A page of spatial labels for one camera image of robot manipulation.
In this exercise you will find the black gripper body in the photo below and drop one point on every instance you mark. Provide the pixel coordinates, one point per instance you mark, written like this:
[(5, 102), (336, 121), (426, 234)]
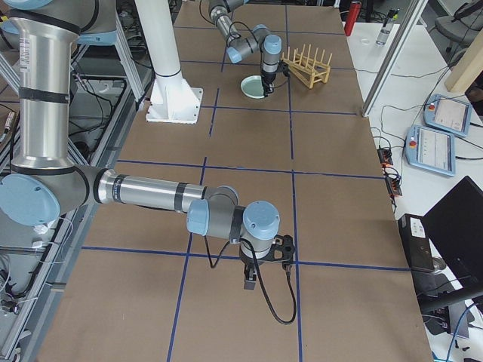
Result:
[(267, 78), (249, 262)]

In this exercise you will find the light green round plate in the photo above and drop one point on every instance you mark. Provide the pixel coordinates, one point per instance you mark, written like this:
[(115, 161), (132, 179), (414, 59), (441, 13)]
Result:
[(252, 87)]

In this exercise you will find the wooden dish rack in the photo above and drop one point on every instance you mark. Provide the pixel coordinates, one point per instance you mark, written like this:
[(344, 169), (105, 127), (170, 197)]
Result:
[(308, 65)]

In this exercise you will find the red water bottle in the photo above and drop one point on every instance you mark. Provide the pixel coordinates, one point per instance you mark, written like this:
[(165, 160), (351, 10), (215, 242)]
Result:
[(352, 16)]

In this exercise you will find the black usb hub orange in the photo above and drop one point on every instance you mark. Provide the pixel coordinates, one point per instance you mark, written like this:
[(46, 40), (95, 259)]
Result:
[(385, 156)]

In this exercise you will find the black box on desk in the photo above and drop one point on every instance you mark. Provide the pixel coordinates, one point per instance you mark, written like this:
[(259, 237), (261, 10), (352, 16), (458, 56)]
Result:
[(415, 243)]

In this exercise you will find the clear plastic bottle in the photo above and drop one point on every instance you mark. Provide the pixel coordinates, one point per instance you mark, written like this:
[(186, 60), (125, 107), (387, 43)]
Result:
[(387, 26)]

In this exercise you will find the near teach pendant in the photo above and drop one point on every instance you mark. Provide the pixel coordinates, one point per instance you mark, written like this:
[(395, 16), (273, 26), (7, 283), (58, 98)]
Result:
[(431, 150)]

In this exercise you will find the teach pendant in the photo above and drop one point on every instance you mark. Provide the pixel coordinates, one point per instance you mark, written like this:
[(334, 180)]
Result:
[(448, 114), (431, 150)]

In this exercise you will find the black computer monitor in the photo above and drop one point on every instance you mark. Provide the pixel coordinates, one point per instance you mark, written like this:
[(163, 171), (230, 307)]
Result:
[(454, 226)]

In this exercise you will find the far teach pendant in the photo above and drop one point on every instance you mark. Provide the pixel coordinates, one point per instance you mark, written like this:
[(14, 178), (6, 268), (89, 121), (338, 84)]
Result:
[(448, 114)]

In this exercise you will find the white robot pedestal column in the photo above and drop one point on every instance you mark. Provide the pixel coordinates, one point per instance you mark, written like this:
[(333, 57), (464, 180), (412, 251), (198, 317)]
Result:
[(172, 99)]

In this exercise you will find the grey aluminium frame post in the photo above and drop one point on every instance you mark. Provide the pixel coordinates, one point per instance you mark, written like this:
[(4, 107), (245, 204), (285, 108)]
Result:
[(413, 14)]

